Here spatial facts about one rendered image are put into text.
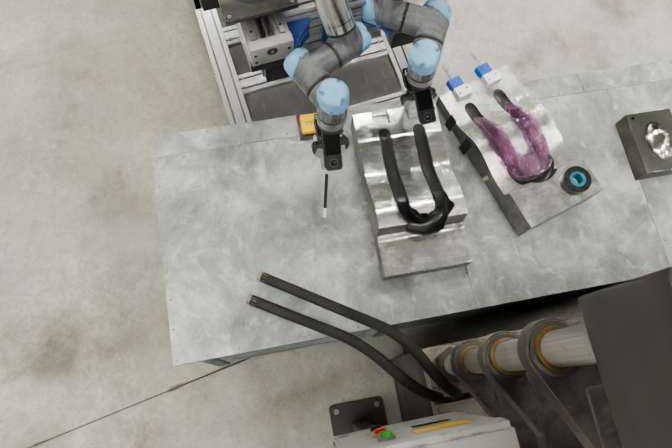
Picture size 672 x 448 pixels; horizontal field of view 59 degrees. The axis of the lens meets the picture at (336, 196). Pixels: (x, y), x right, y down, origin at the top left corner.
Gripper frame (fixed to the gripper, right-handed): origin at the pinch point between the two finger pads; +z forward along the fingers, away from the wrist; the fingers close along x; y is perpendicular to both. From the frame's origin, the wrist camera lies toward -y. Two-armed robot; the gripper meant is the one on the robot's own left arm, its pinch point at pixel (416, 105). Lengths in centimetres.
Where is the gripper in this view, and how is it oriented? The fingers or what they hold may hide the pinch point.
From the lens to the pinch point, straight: 181.5
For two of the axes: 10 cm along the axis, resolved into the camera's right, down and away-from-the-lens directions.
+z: 0.6, 1.5, 9.9
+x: -9.8, 1.9, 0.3
